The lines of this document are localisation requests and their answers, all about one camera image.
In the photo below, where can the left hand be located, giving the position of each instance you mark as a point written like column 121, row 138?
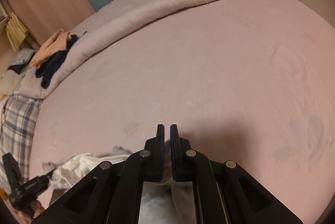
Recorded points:
column 38, row 210

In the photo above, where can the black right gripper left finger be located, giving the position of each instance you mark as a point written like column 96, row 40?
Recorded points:
column 107, row 196

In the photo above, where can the peach folded garment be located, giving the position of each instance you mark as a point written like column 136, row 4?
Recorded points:
column 57, row 42

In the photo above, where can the grey sweatshirt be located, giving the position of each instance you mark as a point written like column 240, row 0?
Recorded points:
column 162, row 202

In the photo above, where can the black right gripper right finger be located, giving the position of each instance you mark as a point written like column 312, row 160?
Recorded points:
column 224, row 192

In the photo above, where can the plaid pillow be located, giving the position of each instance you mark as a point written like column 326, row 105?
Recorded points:
column 19, row 116

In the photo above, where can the dark navy garment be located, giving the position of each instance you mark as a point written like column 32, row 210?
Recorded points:
column 48, row 68

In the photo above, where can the pink folded duvet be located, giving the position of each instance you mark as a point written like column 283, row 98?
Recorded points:
column 110, row 24

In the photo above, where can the pink bed sheet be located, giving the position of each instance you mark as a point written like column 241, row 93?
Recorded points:
column 246, row 80

